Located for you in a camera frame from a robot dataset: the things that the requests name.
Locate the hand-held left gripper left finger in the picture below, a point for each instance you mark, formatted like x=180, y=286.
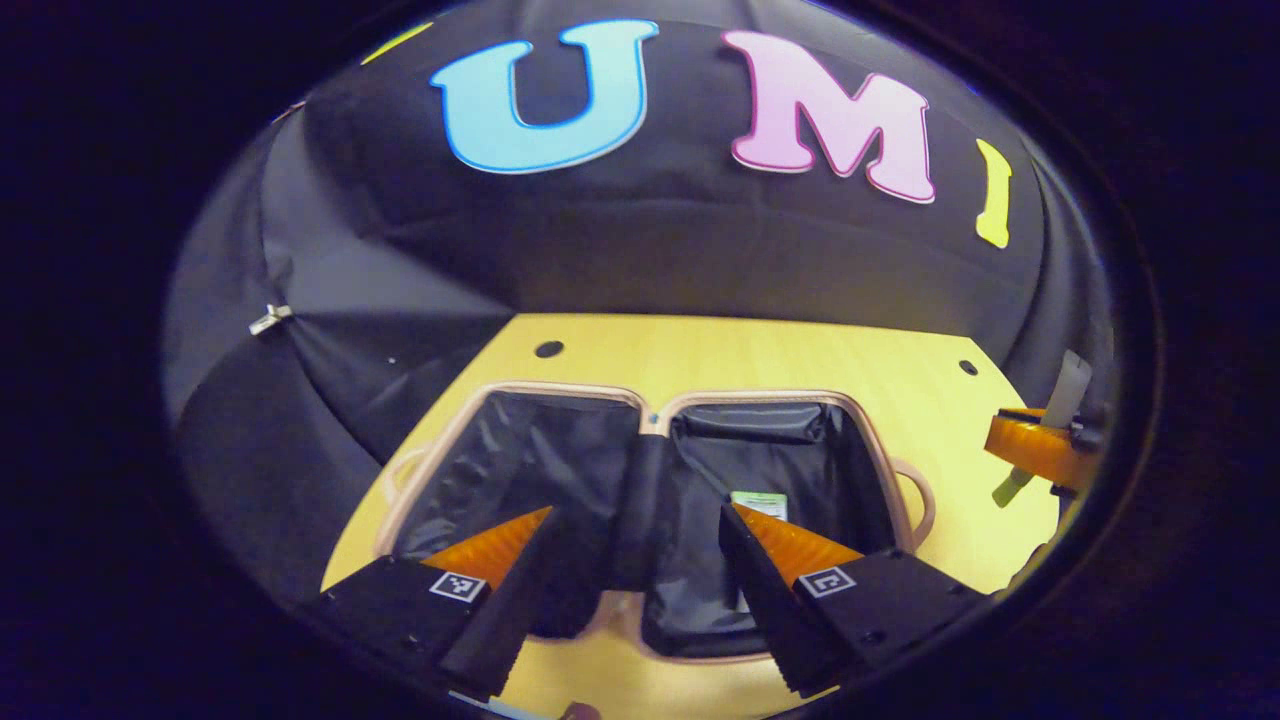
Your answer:
x=505, y=630

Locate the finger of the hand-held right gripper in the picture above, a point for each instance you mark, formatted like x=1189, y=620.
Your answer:
x=1040, y=445

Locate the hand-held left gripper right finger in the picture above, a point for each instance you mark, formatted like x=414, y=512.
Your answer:
x=770, y=620

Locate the white skin care tube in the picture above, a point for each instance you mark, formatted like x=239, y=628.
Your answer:
x=1070, y=385

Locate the green skin care tube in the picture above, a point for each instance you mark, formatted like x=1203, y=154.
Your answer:
x=760, y=505

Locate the pink suitcase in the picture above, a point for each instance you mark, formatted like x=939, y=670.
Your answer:
x=560, y=470

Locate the black backdrop cloth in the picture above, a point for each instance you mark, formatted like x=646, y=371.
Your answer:
x=650, y=250

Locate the silver backdrop clip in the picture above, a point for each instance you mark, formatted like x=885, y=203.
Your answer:
x=270, y=318

